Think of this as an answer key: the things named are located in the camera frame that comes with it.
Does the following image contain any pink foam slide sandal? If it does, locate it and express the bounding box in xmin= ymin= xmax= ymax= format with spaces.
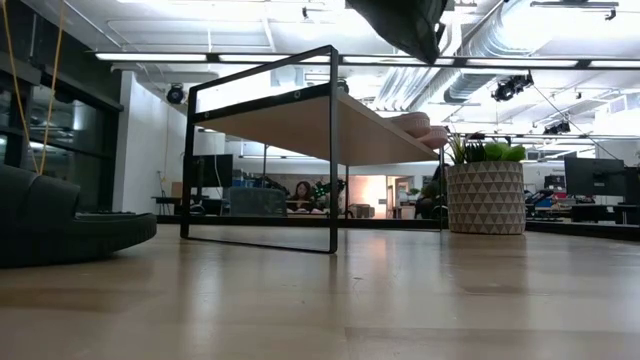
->
xmin=389 ymin=111 xmax=432 ymax=139
xmin=417 ymin=125 xmax=450 ymax=150

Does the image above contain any black foam slide sandal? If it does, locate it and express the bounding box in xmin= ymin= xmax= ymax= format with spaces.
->
xmin=0 ymin=164 xmax=158 ymax=269
xmin=344 ymin=0 xmax=449 ymax=65

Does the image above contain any dark grey upholstered seat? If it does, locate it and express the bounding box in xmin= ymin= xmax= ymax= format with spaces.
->
xmin=227 ymin=187 xmax=289 ymax=217

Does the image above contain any black computer monitor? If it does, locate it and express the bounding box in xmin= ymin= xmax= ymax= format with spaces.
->
xmin=564 ymin=157 xmax=626 ymax=197
xmin=197 ymin=153 xmax=235 ymax=189

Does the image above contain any plant in triangle-patterned pot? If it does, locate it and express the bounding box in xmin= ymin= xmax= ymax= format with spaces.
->
xmin=446 ymin=133 xmax=527 ymax=236

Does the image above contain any long ceiling light strip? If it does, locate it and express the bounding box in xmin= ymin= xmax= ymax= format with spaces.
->
xmin=94 ymin=51 xmax=640 ymax=70

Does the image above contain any black ceiling spotlight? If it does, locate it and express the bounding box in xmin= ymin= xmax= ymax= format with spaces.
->
xmin=491 ymin=72 xmax=535 ymax=104
xmin=542 ymin=119 xmax=572 ymax=136

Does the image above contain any wooden shelf, black metal frame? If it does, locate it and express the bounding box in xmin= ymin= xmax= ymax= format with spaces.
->
xmin=179 ymin=44 xmax=446 ymax=255

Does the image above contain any black metal table frame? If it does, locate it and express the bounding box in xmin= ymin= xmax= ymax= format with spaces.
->
xmin=156 ymin=213 xmax=640 ymax=242

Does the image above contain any yellow cable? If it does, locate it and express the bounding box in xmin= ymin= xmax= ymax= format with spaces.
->
xmin=0 ymin=0 xmax=66 ymax=176

